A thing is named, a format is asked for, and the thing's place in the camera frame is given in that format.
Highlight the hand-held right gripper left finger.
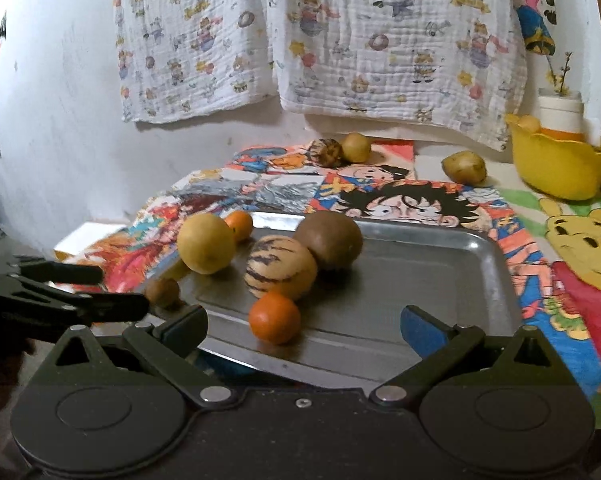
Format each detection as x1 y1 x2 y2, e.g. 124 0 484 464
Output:
45 304 236 407

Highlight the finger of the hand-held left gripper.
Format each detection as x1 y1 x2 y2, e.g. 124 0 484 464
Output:
8 256 104 287
0 280 150 330

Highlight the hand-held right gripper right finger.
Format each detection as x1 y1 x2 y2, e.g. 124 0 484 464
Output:
371 305 576 407

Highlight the small brown fruit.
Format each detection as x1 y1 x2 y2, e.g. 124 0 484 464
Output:
144 276 181 310

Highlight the grey metal tray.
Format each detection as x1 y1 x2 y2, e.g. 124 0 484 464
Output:
145 210 524 392

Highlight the yellow pear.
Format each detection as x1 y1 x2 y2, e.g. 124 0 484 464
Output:
176 213 237 276

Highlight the small orange mandarin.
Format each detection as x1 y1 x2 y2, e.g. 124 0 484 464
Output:
248 292 302 346
224 210 254 244

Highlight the striped pepino melon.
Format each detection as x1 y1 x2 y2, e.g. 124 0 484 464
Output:
244 235 319 302
308 138 343 168

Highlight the large brown round fruit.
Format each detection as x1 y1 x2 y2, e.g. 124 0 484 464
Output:
294 210 364 272

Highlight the white box with orange tape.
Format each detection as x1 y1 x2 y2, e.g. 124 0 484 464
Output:
54 220 132 262

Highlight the tan potato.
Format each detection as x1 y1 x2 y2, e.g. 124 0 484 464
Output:
441 151 488 185

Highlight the yellow-green round fruit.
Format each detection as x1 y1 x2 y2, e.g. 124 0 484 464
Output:
341 132 372 164

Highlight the yellow plastic basket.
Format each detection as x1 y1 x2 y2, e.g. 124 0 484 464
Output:
505 112 601 202

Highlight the white jar with orange band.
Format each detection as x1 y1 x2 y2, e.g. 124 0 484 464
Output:
537 89 584 142

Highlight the white printed muslin cloth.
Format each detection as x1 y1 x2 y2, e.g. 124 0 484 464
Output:
264 0 530 152
112 0 282 124

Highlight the dry plant twig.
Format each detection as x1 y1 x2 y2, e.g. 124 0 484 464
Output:
545 50 575 96

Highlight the colourful wall poster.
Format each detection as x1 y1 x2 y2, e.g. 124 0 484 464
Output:
507 0 557 57

